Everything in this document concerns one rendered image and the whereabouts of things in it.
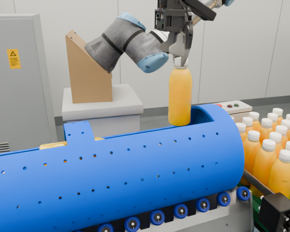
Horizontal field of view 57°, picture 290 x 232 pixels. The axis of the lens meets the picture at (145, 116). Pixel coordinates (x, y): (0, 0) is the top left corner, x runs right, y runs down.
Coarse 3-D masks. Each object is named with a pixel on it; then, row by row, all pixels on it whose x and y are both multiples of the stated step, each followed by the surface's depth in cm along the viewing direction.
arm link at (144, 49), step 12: (204, 0) 103; (216, 0) 104; (228, 0) 104; (144, 36) 104; (156, 36) 102; (132, 48) 104; (144, 48) 102; (156, 48) 102; (144, 60) 102; (156, 60) 102
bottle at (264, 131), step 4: (260, 128) 106; (264, 128) 105; (268, 128) 105; (272, 128) 106; (260, 132) 105; (264, 132) 104; (268, 132) 104; (260, 136) 105; (264, 136) 105; (268, 136) 104; (260, 140) 106
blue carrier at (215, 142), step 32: (64, 128) 68; (160, 128) 94; (192, 128) 73; (224, 128) 75; (0, 160) 58; (32, 160) 59; (64, 160) 61; (96, 160) 63; (128, 160) 65; (160, 160) 67; (192, 160) 70; (224, 160) 73; (0, 192) 56; (32, 192) 57; (64, 192) 60; (96, 192) 62; (128, 192) 65; (160, 192) 68; (192, 192) 73; (0, 224) 56; (32, 224) 59; (64, 224) 62; (96, 224) 69
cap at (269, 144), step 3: (264, 141) 89; (267, 141) 89; (270, 141) 89; (273, 141) 89; (264, 144) 88; (267, 144) 87; (270, 144) 87; (273, 144) 87; (264, 147) 88; (267, 147) 88; (270, 147) 87; (273, 147) 87
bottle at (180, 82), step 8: (176, 72) 77; (184, 72) 77; (176, 80) 78; (184, 80) 77; (168, 88) 82; (176, 88) 78; (184, 88) 78; (168, 96) 82; (176, 96) 79; (184, 96) 79; (168, 104) 83; (176, 104) 80; (184, 104) 80; (168, 112) 84; (176, 112) 82; (184, 112) 81; (168, 120) 85; (176, 120) 83; (184, 120) 83
